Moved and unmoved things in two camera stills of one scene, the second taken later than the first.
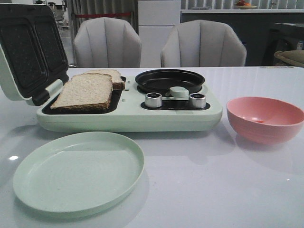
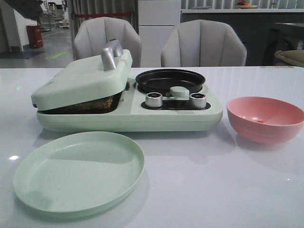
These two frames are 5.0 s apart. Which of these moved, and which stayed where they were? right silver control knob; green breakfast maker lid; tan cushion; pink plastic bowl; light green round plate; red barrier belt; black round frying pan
Moved: green breakfast maker lid
Stayed: light green round plate; red barrier belt; right silver control knob; black round frying pan; pink plastic bowl; tan cushion
